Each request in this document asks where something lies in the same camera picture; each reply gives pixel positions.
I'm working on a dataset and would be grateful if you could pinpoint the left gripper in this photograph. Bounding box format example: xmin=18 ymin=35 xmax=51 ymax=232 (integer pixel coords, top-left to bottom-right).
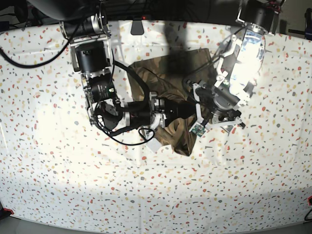
xmin=184 ymin=78 xmax=245 ymax=133

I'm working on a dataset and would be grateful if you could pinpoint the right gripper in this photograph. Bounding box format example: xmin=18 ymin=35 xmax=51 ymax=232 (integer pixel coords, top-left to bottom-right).
xmin=145 ymin=91 xmax=196 ymax=153

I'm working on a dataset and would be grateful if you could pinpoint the camouflage T-shirt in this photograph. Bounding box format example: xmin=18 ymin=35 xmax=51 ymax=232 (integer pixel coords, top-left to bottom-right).
xmin=130 ymin=49 xmax=214 ymax=156

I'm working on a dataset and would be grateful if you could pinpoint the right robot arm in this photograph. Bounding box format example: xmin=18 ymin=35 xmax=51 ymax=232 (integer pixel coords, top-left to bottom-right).
xmin=32 ymin=0 xmax=195 ymax=146

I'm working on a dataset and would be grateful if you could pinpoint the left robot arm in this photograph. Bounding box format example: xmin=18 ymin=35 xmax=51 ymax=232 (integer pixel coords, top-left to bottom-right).
xmin=183 ymin=0 xmax=284 ymax=137

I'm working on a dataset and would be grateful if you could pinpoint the terrazzo patterned table cloth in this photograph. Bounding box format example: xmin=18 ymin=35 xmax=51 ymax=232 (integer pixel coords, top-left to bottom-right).
xmin=0 ymin=34 xmax=312 ymax=234

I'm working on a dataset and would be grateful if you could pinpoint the red right edge clamp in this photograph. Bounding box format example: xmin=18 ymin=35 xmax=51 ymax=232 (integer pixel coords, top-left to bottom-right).
xmin=308 ymin=196 xmax=312 ymax=206

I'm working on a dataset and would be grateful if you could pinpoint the red table corner clamp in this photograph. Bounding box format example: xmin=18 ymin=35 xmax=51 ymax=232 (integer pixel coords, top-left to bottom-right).
xmin=3 ymin=208 xmax=14 ymax=216

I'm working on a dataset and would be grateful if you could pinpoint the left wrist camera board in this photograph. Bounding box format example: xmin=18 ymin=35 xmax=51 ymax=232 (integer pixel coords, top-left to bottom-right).
xmin=189 ymin=122 xmax=206 ymax=137

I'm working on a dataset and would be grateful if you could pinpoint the black cables bundle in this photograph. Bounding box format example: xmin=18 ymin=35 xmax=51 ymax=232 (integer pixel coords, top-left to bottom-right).
xmin=97 ymin=0 xmax=213 ymax=22

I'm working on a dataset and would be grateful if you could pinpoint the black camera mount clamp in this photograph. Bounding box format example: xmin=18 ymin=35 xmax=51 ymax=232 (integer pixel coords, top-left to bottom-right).
xmin=130 ymin=20 xmax=144 ymax=36

